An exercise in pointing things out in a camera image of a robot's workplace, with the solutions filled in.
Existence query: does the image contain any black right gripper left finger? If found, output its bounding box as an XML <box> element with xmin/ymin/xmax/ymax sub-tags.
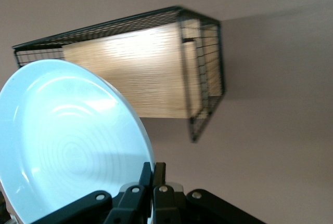
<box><xmin>33</xmin><ymin>162</ymin><xmax>153</xmax><ymax>224</ymax></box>

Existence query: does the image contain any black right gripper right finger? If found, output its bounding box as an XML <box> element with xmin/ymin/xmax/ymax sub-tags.
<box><xmin>152</xmin><ymin>162</ymin><xmax>266</xmax><ymax>224</ymax></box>

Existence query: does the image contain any light blue round plate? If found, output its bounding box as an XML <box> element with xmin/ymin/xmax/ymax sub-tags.
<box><xmin>0</xmin><ymin>59</ymin><xmax>157</xmax><ymax>224</ymax></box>

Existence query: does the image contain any light wooden board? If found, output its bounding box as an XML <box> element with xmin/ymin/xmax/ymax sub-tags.
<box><xmin>62</xmin><ymin>23</ymin><xmax>216</xmax><ymax>120</ymax></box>

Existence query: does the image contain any brown table cover mat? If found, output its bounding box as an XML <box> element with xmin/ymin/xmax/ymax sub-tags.
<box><xmin>0</xmin><ymin>0</ymin><xmax>333</xmax><ymax>224</ymax></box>

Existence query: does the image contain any black wire mesh basket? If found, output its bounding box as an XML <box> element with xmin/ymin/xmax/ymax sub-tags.
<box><xmin>11</xmin><ymin>5</ymin><xmax>227</xmax><ymax>143</ymax></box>

